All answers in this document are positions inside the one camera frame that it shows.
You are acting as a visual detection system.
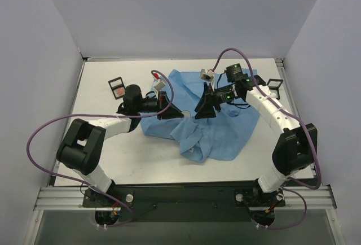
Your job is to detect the round blue badge pin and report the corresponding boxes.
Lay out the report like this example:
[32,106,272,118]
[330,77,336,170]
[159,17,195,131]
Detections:
[182,111,192,118]

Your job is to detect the blue button-up shirt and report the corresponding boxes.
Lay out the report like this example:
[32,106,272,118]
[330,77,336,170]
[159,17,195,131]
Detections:
[140,69,260,163]

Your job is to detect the red maple leaf brooch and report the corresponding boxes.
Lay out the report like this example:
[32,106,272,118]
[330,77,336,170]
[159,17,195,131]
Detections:
[117,87,125,95]

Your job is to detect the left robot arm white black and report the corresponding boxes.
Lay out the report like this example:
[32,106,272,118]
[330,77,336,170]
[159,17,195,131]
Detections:
[56,84,183,206]

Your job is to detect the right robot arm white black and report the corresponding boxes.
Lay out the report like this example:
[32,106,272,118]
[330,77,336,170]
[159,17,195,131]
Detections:
[195,64,317,205]

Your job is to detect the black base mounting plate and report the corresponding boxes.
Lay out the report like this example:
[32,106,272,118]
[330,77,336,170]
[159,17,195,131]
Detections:
[82,181,285,225]

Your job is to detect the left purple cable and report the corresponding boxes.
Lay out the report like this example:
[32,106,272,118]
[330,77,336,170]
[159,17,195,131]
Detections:
[26,69,174,228]

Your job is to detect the purple cable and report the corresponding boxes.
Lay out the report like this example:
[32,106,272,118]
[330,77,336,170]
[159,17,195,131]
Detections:
[211,47,323,230]
[26,69,174,228]

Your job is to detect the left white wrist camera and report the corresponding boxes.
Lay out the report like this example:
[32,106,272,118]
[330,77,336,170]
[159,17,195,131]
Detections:
[153,73,166,94]

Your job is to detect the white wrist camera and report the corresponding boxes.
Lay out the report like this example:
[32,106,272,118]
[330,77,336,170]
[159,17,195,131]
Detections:
[200,69,215,89]
[153,73,166,94]

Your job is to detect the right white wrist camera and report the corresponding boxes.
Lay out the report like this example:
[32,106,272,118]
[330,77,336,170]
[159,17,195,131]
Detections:
[200,69,215,89]

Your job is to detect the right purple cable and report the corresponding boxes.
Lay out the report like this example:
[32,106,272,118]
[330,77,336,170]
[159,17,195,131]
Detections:
[211,47,323,230]

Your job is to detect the right black rectangular frame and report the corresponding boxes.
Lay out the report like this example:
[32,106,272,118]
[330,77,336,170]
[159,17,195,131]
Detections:
[267,78,284,100]

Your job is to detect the aluminium front rail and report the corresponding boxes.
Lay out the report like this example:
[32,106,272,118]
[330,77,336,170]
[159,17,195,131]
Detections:
[34,186,336,211]

